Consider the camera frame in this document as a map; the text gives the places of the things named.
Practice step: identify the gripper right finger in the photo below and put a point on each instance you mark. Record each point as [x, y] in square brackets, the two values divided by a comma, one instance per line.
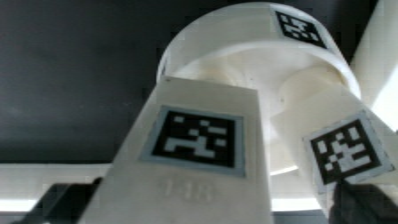
[362, 205]

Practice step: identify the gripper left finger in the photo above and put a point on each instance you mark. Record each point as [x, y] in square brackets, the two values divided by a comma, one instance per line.
[62, 203]

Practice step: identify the white stool leg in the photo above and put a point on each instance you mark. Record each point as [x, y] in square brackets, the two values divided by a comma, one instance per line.
[186, 178]
[339, 140]

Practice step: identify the white round stool seat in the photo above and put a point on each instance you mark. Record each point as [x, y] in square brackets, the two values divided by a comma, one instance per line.
[245, 46]

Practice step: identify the white front fence bar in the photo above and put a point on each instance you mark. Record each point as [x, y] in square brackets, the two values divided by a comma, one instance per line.
[26, 179]

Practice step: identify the white fence bar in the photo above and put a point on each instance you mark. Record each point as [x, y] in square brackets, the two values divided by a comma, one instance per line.
[375, 63]
[26, 179]

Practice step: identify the white right fence bar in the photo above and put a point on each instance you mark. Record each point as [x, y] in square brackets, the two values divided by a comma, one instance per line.
[375, 63]

